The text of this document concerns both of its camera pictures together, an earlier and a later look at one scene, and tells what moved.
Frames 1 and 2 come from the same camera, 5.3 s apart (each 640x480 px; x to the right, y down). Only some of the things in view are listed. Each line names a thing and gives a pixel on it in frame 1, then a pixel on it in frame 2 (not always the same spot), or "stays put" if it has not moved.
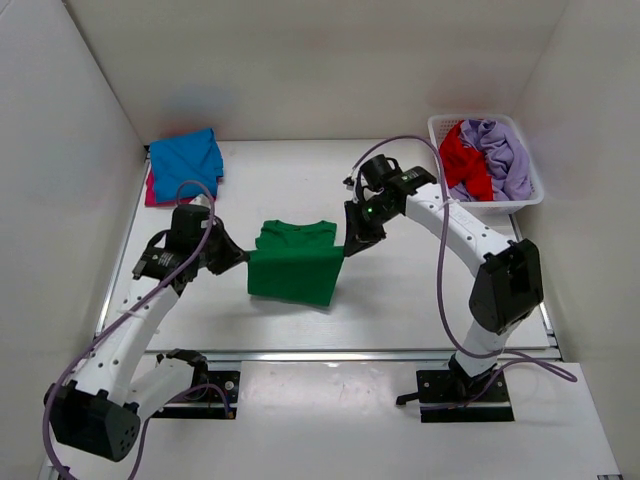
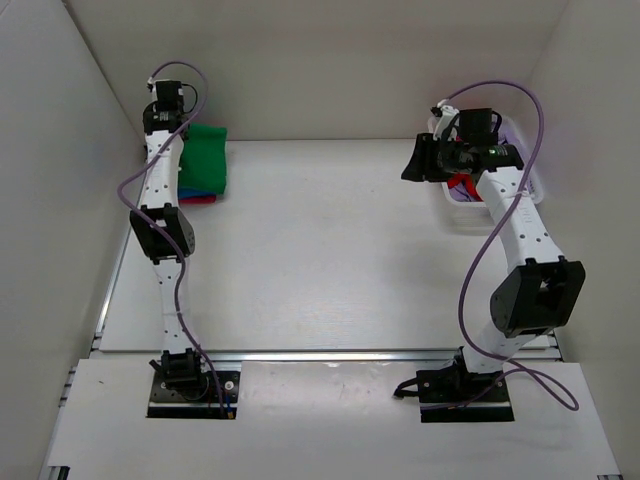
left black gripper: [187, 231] → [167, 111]
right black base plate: [441, 399] stays put
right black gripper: [359, 237] → [421, 167]
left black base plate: [207, 402] stays put
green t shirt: [297, 263] → [203, 163]
